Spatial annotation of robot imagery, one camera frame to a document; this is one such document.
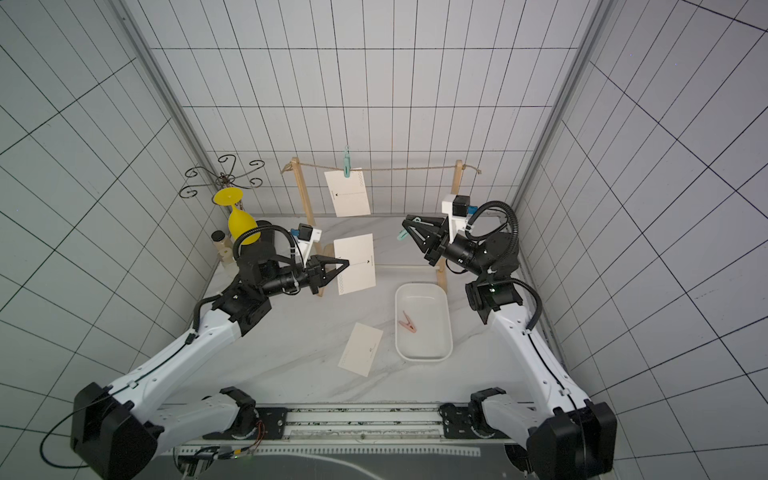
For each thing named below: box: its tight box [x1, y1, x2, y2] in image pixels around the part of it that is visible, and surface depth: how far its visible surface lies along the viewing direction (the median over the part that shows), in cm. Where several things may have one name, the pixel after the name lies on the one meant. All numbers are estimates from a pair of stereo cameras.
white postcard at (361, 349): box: [338, 322, 384, 377], surface depth 87 cm
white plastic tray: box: [394, 282, 453, 362], surface depth 90 cm
